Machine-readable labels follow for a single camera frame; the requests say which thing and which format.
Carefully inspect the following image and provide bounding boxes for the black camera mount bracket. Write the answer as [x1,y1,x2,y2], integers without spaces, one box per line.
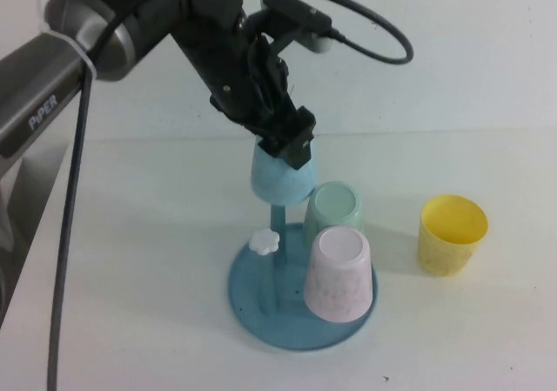
[246,10,305,61]

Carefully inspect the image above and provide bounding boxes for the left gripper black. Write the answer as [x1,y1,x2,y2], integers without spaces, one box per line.
[175,15,316,171]

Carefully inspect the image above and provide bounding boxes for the white zip tie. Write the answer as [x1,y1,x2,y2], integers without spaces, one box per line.
[37,20,98,79]

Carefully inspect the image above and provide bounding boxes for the black camera cable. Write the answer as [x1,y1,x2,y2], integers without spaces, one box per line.
[44,0,416,391]

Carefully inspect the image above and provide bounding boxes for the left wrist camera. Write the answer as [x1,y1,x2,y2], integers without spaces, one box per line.
[259,0,337,56]

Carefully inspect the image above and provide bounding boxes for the blue cup stand, flower knob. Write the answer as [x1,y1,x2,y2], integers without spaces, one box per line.
[227,203,380,353]

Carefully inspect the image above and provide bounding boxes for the light blue plastic cup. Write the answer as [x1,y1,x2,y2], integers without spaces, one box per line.
[248,139,317,206]

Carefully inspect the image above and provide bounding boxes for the yellow plastic cup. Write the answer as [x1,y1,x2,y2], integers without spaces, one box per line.
[417,194,490,278]

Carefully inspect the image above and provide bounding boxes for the mint green plastic cup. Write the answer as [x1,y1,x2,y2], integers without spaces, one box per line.
[302,180,366,240]

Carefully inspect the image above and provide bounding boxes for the pale pink plastic cup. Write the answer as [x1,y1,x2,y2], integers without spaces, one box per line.
[302,226,375,324]

